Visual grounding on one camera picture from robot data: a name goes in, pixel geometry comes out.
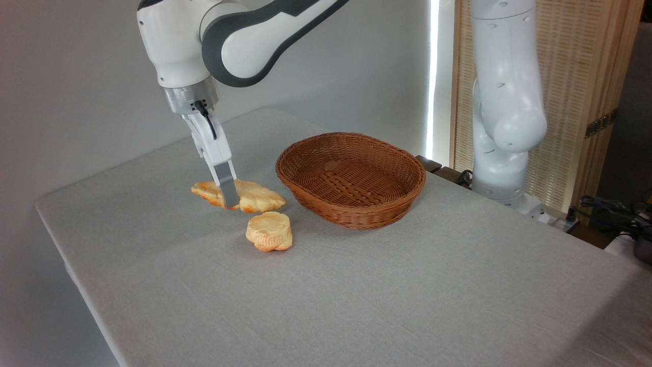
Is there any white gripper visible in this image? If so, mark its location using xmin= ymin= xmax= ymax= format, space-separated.
xmin=182 ymin=110 xmax=240 ymax=209

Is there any long braided bread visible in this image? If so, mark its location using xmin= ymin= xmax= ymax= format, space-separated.
xmin=191 ymin=179 xmax=287 ymax=214

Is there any small round bread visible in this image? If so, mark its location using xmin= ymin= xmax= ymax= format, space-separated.
xmin=246 ymin=212 xmax=293 ymax=252

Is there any brown wicker basket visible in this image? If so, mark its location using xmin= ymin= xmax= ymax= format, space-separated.
xmin=275 ymin=132 xmax=427 ymax=230

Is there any grey tablecloth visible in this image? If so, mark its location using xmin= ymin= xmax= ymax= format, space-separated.
xmin=35 ymin=106 xmax=652 ymax=367

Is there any dark wooden stand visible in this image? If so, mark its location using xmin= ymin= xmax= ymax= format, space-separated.
xmin=415 ymin=155 xmax=443 ymax=174

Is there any wooden slatted screen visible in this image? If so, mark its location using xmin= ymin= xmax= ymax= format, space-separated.
xmin=450 ymin=0 xmax=645 ymax=225

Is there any metal screen hinge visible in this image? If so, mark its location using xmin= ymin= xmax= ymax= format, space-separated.
xmin=585 ymin=110 xmax=618 ymax=139

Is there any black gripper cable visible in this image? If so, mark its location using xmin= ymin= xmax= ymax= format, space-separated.
xmin=194 ymin=100 xmax=218 ymax=141

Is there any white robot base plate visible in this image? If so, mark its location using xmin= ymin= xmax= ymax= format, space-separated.
xmin=509 ymin=193 xmax=553 ymax=225

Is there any black cable bundle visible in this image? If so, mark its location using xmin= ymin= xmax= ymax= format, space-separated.
xmin=580 ymin=195 xmax=652 ymax=240

